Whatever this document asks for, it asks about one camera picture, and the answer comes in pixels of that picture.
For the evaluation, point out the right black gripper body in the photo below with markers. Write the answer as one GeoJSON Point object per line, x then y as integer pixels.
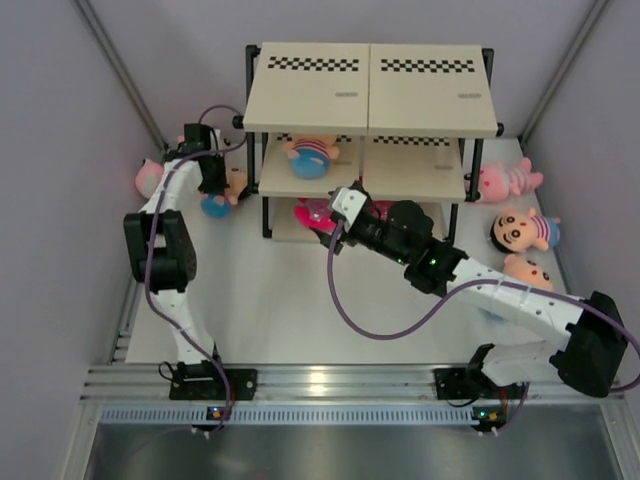
{"type": "Point", "coordinates": [371, 236]}

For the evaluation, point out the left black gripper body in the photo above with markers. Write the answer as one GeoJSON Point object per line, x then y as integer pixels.
{"type": "Point", "coordinates": [215, 181]}

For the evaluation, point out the boy doll blue pants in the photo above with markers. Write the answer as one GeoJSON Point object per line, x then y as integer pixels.
{"type": "Point", "coordinates": [310, 155]}
{"type": "Point", "coordinates": [220, 205]}

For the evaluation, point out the magenta plush shelf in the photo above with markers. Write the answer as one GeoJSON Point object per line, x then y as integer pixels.
{"type": "Point", "coordinates": [381, 208]}
{"type": "Point", "coordinates": [314, 213]}

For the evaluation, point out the boy doll black hair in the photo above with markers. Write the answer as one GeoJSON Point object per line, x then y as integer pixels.
{"type": "Point", "coordinates": [515, 231]}

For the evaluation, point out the boy doll bald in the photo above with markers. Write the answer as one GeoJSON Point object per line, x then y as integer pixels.
{"type": "Point", "coordinates": [525, 270]}

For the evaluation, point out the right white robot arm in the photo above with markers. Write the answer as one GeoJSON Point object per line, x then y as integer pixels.
{"type": "Point", "coordinates": [581, 342]}

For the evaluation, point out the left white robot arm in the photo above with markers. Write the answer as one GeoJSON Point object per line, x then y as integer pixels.
{"type": "Point", "coordinates": [161, 252]}

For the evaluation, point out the beige three-tier shelf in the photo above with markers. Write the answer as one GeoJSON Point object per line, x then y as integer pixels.
{"type": "Point", "coordinates": [411, 122]}

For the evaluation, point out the pink frog plush far left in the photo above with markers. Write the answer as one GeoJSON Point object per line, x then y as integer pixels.
{"type": "Point", "coordinates": [148, 177]}

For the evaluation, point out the pink frog plush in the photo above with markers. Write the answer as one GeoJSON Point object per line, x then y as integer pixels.
{"type": "Point", "coordinates": [498, 181]}
{"type": "Point", "coordinates": [148, 177]}

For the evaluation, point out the pink frog plush right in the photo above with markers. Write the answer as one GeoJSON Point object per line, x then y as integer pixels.
{"type": "Point", "coordinates": [498, 181]}

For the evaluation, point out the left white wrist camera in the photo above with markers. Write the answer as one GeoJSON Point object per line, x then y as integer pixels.
{"type": "Point", "coordinates": [347, 202]}

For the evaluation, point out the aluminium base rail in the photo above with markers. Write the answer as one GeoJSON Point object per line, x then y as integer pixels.
{"type": "Point", "coordinates": [279, 384]}

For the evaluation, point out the grey slotted cable duct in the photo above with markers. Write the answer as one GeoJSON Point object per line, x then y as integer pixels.
{"type": "Point", "coordinates": [292, 415]}

